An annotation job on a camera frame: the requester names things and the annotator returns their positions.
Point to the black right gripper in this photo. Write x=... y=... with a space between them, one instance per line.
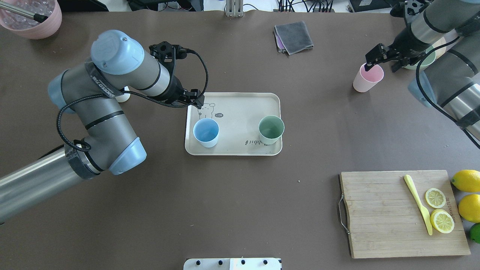
x=402 y=41

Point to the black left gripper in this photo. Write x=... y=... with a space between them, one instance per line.
x=174 y=89

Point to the blue cup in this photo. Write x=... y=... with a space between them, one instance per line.
x=206 y=132

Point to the pink cup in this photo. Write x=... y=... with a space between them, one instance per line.
x=366 y=80

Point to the pale yellow cup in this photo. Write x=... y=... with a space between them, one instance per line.
x=124 y=97

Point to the green cup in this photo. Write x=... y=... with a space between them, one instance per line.
x=271 y=128

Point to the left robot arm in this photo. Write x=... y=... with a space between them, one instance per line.
x=96 y=133

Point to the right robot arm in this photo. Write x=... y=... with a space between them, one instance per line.
x=447 y=84

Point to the cream serving tray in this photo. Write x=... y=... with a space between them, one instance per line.
x=238 y=116

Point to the mint green bowl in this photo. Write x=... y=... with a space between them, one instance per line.
x=426 y=62

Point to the grey folded cloth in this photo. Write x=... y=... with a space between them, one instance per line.
x=292 y=38

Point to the whole lemon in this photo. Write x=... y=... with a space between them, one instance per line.
x=469 y=208
x=467 y=180

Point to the lemon slice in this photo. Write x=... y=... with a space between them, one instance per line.
x=435 y=198
x=442 y=221

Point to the yellow plastic knife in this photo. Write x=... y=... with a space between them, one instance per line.
x=423 y=210

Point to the wooden cutting board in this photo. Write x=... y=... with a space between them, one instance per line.
x=384 y=221

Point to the metal ice scoop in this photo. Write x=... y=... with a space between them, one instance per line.
x=40 y=18

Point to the pink bowl with ice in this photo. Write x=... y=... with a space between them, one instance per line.
x=27 y=28

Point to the green lime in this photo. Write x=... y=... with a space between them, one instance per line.
x=474 y=233

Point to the aluminium frame post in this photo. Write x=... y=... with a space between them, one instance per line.
x=234 y=8

